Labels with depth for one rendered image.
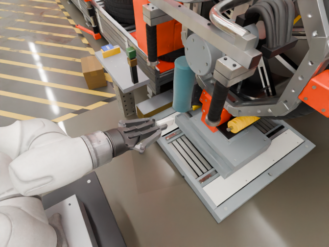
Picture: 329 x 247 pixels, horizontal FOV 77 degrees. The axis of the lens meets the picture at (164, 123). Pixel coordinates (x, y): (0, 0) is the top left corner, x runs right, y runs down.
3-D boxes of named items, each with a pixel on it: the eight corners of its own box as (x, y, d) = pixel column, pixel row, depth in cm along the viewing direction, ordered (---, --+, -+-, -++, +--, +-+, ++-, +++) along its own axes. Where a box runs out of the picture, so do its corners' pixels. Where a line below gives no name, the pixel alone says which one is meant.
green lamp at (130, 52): (136, 56, 103) (136, 49, 100) (129, 59, 102) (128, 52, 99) (133, 53, 105) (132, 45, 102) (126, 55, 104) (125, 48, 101)
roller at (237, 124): (275, 111, 99) (281, 102, 95) (230, 138, 89) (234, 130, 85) (266, 103, 102) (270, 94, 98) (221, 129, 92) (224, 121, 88)
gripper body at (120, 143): (115, 147, 51) (146, 135, 56) (99, 125, 55) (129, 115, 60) (113, 165, 56) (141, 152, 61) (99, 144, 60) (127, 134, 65)
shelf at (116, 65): (150, 83, 121) (149, 78, 119) (123, 93, 116) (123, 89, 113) (118, 48, 144) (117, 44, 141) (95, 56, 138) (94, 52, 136)
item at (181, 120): (266, 151, 132) (272, 142, 124) (223, 180, 119) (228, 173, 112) (213, 103, 158) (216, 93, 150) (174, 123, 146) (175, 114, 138)
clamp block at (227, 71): (253, 75, 50) (262, 56, 46) (226, 88, 47) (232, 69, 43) (238, 64, 53) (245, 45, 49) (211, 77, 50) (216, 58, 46)
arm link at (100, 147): (77, 129, 51) (100, 122, 55) (79, 152, 57) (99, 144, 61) (93, 154, 47) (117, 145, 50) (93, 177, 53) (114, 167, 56)
